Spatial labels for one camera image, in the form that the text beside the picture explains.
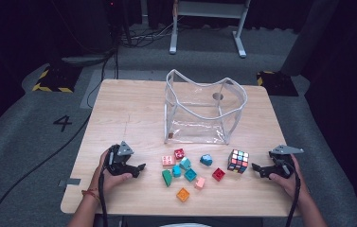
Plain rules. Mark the green toy brick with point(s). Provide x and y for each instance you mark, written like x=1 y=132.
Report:
x=167 y=178

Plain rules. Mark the red brick with white dots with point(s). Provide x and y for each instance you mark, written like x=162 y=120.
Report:
x=179 y=153

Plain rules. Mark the grey table grommet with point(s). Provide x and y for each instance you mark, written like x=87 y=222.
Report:
x=217 y=96

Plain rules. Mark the clear plastic bag white trim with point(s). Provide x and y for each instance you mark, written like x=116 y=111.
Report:
x=198 y=130

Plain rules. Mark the small pink toy brick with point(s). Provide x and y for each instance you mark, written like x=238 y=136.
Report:
x=200 y=183

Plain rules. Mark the person's left hand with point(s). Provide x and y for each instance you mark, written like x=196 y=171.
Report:
x=106 y=183

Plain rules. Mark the dark equipment stand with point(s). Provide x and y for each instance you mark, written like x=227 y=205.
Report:
x=84 y=60

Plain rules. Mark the orange toy brick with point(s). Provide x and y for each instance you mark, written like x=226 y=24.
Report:
x=183 y=195

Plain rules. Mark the teal square toy brick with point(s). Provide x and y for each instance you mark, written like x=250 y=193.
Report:
x=190 y=175

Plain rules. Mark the grey upright panel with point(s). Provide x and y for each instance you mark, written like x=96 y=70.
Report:
x=308 y=38

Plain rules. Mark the plain red toy brick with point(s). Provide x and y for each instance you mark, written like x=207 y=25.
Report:
x=218 y=174

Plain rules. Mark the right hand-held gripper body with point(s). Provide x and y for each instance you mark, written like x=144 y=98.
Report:
x=282 y=165

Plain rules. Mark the black yellow striped base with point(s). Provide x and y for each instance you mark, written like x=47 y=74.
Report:
x=56 y=78
x=277 y=83

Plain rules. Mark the teal sloped toy brick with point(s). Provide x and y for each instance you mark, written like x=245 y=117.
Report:
x=185 y=164

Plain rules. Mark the large pink toy brick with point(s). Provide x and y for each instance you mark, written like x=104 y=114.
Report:
x=168 y=160

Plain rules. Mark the grey tape strip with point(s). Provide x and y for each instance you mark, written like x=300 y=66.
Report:
x=70 y=182

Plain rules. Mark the person's right hand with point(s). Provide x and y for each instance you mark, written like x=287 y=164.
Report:
x=293 y=184

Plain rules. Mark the small light blue toy brick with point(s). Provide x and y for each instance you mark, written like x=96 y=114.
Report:
x=176 y=171

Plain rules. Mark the blue irregular toy brick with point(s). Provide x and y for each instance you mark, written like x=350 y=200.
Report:
x=206 y=160

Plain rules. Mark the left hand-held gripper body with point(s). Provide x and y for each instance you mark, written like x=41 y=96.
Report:
x=116 y=164

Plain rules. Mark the white metal stand frame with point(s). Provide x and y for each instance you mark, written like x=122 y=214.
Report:
x=210 y=8

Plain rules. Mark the multicoloured puzzle cube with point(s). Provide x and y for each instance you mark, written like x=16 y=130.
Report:
x=238 y=161

